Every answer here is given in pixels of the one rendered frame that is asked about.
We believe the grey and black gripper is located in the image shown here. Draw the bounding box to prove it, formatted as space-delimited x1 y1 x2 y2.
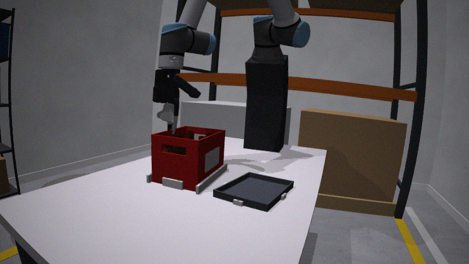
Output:
153 69 180 134

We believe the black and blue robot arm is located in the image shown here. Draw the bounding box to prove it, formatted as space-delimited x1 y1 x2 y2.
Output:
158 0 310 98

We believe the dark red plastic crate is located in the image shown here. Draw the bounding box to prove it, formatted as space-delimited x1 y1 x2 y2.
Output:
151 126 225 192

